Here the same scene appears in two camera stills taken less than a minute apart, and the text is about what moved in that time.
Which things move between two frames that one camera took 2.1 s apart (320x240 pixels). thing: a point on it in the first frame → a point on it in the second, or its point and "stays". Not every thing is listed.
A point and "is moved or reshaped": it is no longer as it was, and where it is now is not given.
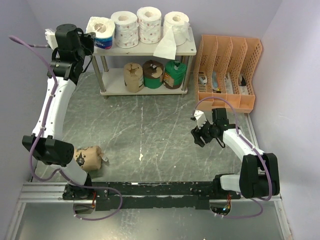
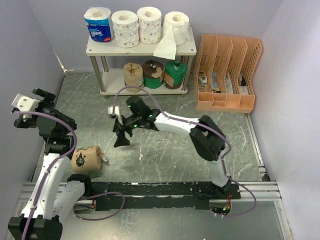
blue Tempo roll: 104,29 is moved or reshaped
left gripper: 90,42 → 48,98
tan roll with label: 133,77 stays
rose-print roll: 126,29 stays
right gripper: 197,133 → 119,128
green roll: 174,74 stays
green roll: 153,71 stays
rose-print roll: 149,19 stays
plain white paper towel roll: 176,27 stays
